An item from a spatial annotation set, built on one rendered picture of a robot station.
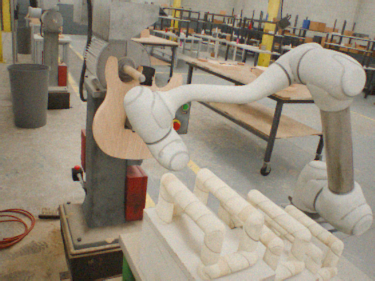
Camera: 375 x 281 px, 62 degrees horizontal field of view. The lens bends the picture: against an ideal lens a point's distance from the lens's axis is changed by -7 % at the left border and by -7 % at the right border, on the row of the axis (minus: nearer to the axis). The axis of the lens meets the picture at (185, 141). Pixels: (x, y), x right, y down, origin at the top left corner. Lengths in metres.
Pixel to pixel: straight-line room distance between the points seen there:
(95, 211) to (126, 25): 1.13
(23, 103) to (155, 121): 3.29
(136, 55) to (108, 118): 0.32
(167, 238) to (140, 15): 0.78
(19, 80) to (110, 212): 2.51
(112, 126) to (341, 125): 0.86
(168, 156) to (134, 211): 1.02
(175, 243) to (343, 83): 0.66
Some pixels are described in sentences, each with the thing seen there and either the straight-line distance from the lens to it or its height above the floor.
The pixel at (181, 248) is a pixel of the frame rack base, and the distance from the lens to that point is 0.63.
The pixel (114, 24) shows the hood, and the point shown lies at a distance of 1.16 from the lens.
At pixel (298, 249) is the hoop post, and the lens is 0.74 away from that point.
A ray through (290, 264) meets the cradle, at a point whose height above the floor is 1.06.
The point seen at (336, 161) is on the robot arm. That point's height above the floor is 1.10.
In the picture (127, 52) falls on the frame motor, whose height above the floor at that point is 1.32.
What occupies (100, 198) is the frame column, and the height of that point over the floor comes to 0.49.
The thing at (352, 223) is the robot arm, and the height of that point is 0.87.
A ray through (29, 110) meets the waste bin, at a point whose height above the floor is 0.23.
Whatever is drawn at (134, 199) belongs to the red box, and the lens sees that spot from 1.94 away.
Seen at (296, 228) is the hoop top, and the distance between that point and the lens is 0.73.
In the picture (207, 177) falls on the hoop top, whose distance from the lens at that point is 0.66.
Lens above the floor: 1.51
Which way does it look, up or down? 21 degrees down
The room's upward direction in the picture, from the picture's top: 8 degrees clockwise
